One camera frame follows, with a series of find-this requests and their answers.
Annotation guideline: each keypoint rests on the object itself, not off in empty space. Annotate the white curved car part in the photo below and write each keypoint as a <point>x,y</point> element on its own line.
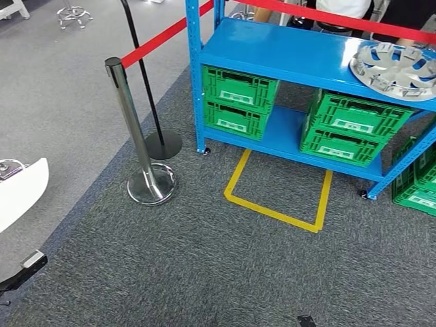
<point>20,194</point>

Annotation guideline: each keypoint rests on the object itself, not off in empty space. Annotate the blue metal shelf rack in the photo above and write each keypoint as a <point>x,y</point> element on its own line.
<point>290,49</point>

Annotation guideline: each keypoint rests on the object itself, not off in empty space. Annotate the black pole stand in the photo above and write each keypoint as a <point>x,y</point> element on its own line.
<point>163,144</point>

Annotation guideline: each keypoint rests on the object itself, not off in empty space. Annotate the yellow floor tape outline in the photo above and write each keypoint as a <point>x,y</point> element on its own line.
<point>272,212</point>

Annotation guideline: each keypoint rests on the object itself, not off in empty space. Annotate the red barrier belt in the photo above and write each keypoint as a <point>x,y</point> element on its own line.
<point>163,36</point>
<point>340,20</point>

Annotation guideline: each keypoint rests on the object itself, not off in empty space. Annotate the chrome stool base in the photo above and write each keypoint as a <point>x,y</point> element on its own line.
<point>244,13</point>
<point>73,12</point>

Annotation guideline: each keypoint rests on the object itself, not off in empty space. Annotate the person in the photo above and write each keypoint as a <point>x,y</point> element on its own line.
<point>409,11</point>
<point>340,7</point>
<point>264,14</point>

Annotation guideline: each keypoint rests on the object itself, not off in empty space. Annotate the silver wheel hubcap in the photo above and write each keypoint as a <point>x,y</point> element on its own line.
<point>397,72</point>

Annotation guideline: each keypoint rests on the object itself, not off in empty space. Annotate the chrome floor stand base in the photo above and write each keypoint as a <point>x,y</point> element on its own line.
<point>7,170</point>

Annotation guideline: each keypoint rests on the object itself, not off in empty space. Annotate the white furniture piece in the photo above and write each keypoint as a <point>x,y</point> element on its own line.
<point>16,5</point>

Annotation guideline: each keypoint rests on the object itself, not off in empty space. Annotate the chrome stanchion post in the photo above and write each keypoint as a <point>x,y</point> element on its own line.
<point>131,117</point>

